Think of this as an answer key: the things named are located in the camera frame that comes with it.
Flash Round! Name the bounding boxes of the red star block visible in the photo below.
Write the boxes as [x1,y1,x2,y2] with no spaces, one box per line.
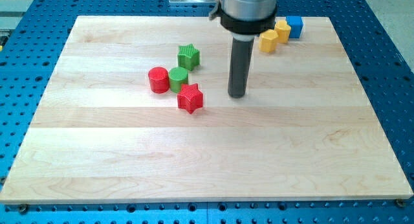
[177,84,203,114]

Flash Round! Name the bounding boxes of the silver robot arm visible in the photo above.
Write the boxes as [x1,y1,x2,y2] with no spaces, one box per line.
[208,0,277,37]

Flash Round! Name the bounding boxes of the green star block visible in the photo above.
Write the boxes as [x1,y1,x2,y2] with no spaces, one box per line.
[177,43,200,71]

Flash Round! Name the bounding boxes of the green cylinder block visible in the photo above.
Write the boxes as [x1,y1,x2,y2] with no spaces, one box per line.
[168,67,188,93]

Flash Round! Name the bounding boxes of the red cylinder block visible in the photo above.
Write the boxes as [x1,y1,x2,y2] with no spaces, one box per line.
[148,67,169,94]

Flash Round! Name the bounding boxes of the wooden board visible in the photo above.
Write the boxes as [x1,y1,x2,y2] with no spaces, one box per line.
[1,16,413,204]

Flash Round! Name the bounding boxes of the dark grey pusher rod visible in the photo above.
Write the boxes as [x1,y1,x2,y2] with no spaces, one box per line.
[228,33,255,98]

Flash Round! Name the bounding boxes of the yellow hexagon block front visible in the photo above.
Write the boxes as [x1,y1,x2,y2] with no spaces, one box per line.
[259,29,278,53]

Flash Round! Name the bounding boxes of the yellow hexagon block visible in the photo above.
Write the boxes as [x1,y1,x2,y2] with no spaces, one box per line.
[274,20,291,43]
[259,29,278,53]

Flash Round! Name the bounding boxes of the yellow hexagon block rear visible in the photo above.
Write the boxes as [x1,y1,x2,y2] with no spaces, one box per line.
[274,20,291,43]

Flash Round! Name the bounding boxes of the blue cube block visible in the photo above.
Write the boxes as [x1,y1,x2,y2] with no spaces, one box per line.
[286,16,303,38]

